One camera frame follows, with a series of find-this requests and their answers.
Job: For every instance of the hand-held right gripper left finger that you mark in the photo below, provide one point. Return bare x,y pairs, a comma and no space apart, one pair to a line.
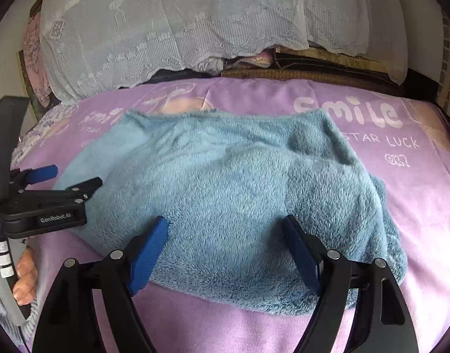
147,257

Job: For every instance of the purple printed blanket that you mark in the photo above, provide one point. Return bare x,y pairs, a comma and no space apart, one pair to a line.
412,198

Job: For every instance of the white lace cover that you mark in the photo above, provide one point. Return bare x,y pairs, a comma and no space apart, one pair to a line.
173,25

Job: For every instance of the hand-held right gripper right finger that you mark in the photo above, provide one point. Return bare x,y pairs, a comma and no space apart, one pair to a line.
302,253

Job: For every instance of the stack of dark folded blankets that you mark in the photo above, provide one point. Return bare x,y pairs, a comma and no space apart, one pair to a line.
320,68

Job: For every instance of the blue fleece zip jacket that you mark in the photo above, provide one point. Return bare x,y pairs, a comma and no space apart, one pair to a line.
228,206

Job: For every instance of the pink floral cloth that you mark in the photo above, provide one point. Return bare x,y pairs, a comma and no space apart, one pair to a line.
35,62

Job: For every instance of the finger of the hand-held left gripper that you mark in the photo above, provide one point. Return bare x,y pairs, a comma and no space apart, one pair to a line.
43,172
74,190

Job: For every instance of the person's left hand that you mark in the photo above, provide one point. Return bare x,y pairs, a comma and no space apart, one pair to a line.
26,279

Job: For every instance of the beige checked curtain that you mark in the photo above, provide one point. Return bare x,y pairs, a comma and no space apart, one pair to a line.
449,62

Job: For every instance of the purple floral sheet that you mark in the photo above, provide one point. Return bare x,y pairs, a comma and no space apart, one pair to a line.
44,125

